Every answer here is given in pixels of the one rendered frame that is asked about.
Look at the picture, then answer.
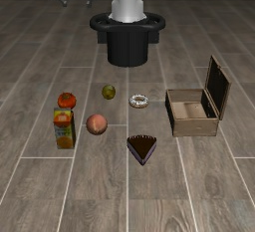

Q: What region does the green round fruit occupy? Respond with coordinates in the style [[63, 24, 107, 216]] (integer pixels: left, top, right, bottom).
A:
[[101, 84, 118, 101]]

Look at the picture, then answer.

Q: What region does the pink peach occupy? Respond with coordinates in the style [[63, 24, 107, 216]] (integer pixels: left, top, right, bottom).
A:
[[85, 114, 109, 136]]

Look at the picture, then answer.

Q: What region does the red tomato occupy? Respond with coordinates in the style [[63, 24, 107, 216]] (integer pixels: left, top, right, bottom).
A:
[[57, 92, 78, 111]]

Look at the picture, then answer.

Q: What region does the white glazed donut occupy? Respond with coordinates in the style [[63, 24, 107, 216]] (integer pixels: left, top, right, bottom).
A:
[[128, 93, 150, 110]]

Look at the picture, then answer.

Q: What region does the orange juice carton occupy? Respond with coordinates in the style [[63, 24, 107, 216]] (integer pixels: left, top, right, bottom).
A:
[[53, 107, 77, 150]]

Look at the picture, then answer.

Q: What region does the chocolate cake wedge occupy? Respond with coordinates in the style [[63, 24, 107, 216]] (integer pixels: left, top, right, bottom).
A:
[[127, 134, 158, 167]]

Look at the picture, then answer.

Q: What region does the wooden box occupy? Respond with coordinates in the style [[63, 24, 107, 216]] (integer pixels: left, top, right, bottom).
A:
[[164, 88, 220, 138]]

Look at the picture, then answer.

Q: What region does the wooden box lid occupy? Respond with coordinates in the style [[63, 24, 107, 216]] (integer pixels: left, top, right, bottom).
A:
[[203, 55, 233, 121]]

